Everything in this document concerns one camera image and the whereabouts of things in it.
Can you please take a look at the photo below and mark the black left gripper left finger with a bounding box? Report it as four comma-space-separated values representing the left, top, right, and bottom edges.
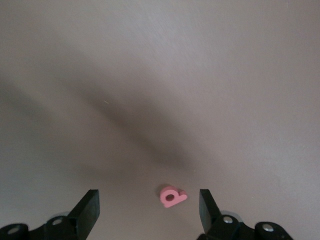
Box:
0, 189, 100, 240

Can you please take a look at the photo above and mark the pink foam letter p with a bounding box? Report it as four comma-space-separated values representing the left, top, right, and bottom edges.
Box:
159, 184, 188, 209

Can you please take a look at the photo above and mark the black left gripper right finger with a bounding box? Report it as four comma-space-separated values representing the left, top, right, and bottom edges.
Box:
197, 189, 293, 240

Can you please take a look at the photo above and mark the brown table cover sheet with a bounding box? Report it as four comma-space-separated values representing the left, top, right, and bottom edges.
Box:
0, 0, 320, 240

